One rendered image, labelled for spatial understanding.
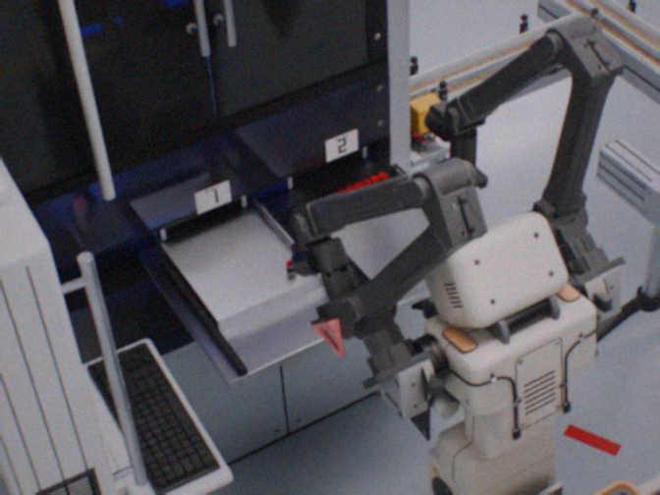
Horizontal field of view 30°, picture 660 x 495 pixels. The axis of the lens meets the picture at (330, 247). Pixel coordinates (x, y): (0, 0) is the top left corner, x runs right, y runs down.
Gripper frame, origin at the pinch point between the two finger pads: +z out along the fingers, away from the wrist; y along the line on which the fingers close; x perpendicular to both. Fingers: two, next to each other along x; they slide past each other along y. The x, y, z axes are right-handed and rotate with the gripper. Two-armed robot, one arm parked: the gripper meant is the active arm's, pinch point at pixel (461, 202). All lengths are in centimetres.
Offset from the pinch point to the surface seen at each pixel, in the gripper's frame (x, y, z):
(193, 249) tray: 48, 39, 20
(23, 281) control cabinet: 95, -16, -42
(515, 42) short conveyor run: -58, 58, 14
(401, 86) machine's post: -9.6, 38.6, -3.1
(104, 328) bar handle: 85, -16, -25
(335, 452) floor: 19, 30, 109
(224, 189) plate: 38, 38, 5
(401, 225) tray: 2.8, 19.6, 20.3
